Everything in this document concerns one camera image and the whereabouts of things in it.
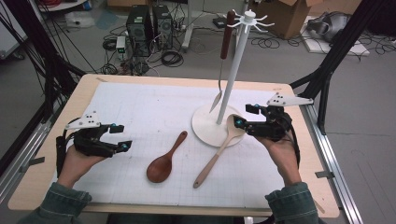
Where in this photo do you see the light beige wooden spoon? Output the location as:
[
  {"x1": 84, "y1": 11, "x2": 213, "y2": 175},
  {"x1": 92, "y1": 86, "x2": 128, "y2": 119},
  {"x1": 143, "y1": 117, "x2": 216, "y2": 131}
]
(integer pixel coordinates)
[{"x1": 192, "y1": 113, "x2": 248, "y2": 189}]

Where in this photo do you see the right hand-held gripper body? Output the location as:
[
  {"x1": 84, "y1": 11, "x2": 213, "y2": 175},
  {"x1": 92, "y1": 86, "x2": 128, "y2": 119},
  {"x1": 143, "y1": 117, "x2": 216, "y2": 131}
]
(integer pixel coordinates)
[{"x1": 247, "y1": 91, "x2": 314, "y2": 143}]

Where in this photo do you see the aluminium rail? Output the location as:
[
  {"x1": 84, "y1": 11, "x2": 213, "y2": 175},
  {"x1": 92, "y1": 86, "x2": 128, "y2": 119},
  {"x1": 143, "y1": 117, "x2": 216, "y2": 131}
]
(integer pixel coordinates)
[
  {"x1": 0, "y1": 119, "x2": 52, "y2": 203},
  {"x1": 297, "y1": 99, "x2": 363, "y2": 224}
]

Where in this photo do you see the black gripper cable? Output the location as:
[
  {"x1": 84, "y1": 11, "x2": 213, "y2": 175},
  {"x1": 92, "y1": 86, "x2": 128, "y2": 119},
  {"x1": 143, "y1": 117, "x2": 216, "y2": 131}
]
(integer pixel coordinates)
[
  {"x1": 55, "y1": 117, "x2": 82, "y2": 178},
  {"x1": 281, "y1": 115, "x2": 301, "y2": 169}
]

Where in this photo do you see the dark brown wooden spoon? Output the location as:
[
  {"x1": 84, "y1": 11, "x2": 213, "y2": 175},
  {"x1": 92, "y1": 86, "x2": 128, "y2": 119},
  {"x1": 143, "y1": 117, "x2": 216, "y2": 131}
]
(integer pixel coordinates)
[{"x1": 146, "y1": 130, "x2": 189, "y2": 184}]

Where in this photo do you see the white utensil rack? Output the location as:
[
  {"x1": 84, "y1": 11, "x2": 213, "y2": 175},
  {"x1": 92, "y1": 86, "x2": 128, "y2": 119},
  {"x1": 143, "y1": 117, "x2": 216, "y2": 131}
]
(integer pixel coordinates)
[{"x1": 191, "y1": 8, "x2": 276, "y2": 148}]

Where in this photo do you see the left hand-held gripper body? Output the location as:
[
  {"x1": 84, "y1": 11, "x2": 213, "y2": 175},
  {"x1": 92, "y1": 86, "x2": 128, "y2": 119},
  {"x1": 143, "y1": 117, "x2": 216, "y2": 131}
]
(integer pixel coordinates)
[{"x1": 64, "y1": 111, "x2": 118, "y2": 158}]

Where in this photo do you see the white floor board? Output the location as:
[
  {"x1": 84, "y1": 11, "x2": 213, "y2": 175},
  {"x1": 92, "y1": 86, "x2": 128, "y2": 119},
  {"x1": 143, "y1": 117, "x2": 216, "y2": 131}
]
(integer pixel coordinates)
[{"x1": 300, "y1": 15, "x2": 372, "y2": 57}]

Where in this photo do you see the black computer tower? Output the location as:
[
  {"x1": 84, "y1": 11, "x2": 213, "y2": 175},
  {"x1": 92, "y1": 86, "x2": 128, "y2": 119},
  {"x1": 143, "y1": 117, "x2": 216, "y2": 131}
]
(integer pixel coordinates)
[
  {"x1": 125, "y1": 4, "x2": 153, "y2": 58},
  {"x1": 152, "y1": 4, "x2": 174, "y2": 50}
]

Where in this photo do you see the white metal stand leg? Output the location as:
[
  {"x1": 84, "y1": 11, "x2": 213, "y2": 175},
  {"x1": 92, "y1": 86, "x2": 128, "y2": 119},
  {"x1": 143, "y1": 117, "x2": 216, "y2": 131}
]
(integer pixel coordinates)
[{"x1": 181, "y1": 0, "x2": 195, "y2": 52}]

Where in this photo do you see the person's right hand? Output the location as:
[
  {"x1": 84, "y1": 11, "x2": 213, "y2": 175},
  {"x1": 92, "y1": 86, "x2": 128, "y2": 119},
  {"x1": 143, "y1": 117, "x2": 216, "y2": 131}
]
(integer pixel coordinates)
[{"x1": 255, "y1": 133, "x2": 303, "y2": 187}]

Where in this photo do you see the person's left hand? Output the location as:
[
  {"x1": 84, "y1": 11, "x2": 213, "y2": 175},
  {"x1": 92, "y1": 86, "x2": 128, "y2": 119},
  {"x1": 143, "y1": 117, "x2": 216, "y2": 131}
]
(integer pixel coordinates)
[{"x1": 57, "y1": 145, "x2": 106, "y2": 189}]

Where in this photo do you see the black metal frame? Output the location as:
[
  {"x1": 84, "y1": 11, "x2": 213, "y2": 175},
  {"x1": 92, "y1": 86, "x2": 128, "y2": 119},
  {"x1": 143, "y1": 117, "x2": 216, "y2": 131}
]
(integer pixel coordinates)
[
  {"x1": 0, "y1": 0, "x2": 87, "y2": 125},
  {"x1": 289, "y1": 0, "x2": 386, "y2": 136}
]

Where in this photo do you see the round white table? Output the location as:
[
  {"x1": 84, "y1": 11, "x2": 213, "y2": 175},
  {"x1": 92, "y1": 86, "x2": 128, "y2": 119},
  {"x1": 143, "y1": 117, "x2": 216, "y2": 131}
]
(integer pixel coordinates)
[{"x1": 36, "y1": 0, "x2": 88, "y2": 13}]

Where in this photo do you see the small white power device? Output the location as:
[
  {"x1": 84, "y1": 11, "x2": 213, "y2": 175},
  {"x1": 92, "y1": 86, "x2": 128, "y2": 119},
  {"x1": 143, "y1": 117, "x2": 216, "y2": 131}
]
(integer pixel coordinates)
[{"x1": 115, "y1": 35, "x2": 127, "y2": 60}]

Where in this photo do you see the white foam mat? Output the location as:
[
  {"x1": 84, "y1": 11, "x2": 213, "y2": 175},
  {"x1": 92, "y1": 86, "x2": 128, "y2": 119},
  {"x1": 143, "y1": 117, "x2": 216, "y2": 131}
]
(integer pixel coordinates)
[{"x1": 50, "y1": 81, "x2": 310, "y2": 211}]

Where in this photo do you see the metal spatula with wooden handle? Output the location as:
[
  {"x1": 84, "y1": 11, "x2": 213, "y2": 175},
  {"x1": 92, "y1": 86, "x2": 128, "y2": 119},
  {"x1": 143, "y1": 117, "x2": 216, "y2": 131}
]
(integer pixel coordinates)
[{"x1": 208, "y1": 10, "x2": 236, "y2": 114}]

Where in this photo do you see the grey bag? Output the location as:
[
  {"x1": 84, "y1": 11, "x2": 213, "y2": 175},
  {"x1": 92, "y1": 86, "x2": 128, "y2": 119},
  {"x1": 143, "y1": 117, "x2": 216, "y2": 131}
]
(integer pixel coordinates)
[{"x1": 306, "y1": 11, "x2": 351, "y2": 43}]

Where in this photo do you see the clear plastic bag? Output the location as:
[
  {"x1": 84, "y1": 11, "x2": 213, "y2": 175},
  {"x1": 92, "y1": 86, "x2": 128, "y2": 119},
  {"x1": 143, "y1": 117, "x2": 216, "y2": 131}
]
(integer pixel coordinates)
[{"x1": 64, "y1": 11, "x2": 96, "y2": 29}]

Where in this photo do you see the coiled black cable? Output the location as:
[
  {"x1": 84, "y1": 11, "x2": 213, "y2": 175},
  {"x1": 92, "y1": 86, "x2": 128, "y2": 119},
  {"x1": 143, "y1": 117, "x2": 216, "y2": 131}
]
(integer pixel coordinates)
[{"x1": 161, "y1": 49, "x2": 185, "y2": 68}]

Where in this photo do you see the large open cardboard box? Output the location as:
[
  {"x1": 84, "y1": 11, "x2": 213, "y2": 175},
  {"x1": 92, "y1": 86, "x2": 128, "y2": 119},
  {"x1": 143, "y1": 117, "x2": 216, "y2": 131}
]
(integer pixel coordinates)
[{"x1": 250, "y1": 0, "x2": 325, "y2": 40}]

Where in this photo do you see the small black floor box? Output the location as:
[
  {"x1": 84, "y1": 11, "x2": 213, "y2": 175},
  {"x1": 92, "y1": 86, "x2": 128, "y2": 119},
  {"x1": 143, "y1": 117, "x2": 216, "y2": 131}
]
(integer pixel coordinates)
[{"x1": 212, "y1": 17, "x2": 228, "y2": 30}]

